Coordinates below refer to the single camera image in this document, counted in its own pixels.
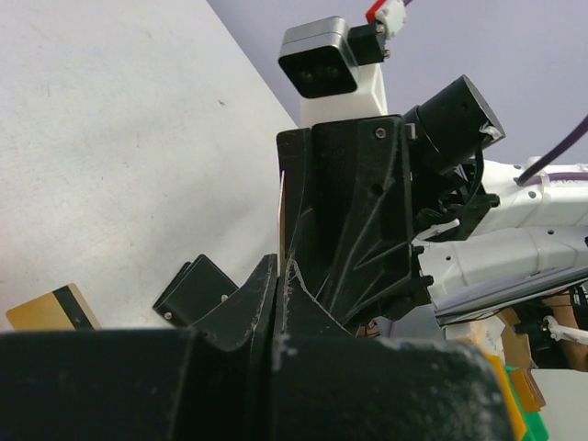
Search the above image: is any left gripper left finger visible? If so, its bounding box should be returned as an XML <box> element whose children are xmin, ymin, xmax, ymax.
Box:
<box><xmin>1</xmin><ymin>254</ymin><xmax>278</xmax><ymax>440</ymax></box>

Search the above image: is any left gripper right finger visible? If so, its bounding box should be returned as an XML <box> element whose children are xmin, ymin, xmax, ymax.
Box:
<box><xmin>275</xmin><ymin>261</ymin><xmax>515</xmax><ymax>441</ymax></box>

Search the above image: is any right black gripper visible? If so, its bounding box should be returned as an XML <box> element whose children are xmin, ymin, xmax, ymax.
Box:
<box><xmin>276</xmin><ymin>115</ymin><xmax>430</xmax><ymax>330</ymax></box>

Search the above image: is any black card holder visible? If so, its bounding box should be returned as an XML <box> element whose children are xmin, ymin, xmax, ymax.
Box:
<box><xmin>153</xmin><ymin>254</ymin><xmax>238</xmax><ymax>327</ymax></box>

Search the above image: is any gold card stripe up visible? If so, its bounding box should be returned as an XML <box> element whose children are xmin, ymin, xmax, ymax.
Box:
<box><xmin>6</xmin><ymin>283</ymin><xmax>101</xmax><ymax>331</ymax></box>

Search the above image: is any gold card front up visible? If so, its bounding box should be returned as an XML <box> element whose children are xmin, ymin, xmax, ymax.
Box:
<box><xmin>277</xmin><ymin>170</ymin><xmax>286</xmax><ymax>262</ymax></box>

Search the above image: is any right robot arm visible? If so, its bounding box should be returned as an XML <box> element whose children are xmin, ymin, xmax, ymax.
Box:
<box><xmin>276</xmin><ymin>67</ymin><xmax>587</xmax><ymax>333</ymax></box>

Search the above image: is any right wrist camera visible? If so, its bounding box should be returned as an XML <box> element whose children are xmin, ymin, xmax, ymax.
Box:
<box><xmin>278</xmin><ymin>16</ymin><xmax>390</xmax><ymax>128</ymax></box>

